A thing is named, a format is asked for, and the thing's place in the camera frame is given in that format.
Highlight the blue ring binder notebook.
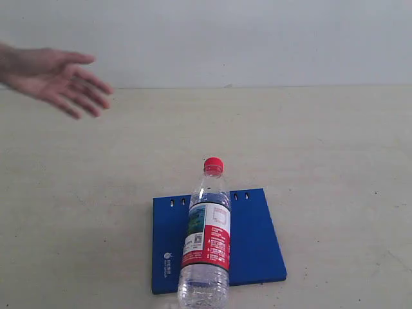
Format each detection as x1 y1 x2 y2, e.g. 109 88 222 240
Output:
151 189 287 295

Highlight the person's open bare hand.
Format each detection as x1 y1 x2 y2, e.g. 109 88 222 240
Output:
1 42 113 119

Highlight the clear plastic water bottle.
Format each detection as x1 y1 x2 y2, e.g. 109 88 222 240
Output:
178 157 231 308

